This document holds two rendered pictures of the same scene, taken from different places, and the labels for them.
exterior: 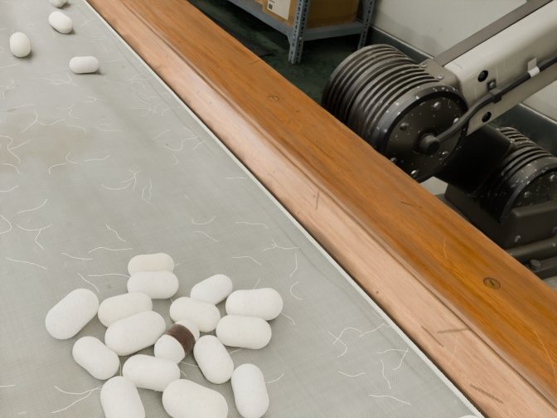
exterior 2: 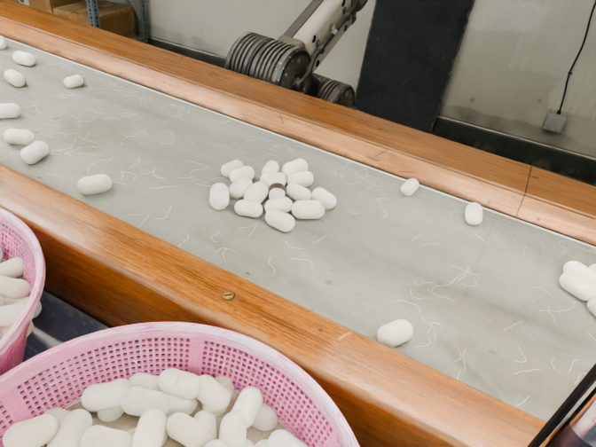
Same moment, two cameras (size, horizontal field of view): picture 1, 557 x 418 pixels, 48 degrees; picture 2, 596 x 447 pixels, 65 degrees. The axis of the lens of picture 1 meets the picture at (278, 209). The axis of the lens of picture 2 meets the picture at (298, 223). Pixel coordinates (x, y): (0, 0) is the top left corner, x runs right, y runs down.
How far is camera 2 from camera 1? 30 cm
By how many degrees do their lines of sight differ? 25
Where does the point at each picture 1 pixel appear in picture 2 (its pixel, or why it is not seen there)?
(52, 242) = (166, 175)
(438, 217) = (341, 111)
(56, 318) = (220, 197)
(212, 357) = (301, 190)
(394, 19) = (165, 28)
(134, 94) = (121, 92)
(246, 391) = (326, 196)
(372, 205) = (309, 113)
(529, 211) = not seen: hidden behind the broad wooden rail
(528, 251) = not seen: hidden behind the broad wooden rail
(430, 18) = (192, 23)
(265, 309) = (302, 168)
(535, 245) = not seen: hidden behind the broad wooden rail
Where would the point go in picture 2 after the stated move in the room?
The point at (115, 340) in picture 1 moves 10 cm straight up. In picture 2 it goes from (254, 197) to (261, 113)
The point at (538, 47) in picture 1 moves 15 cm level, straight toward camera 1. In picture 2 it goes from (333, 18) to (347, 40)
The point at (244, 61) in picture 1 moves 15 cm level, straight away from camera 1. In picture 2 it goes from (176, 58) to (150, 32)
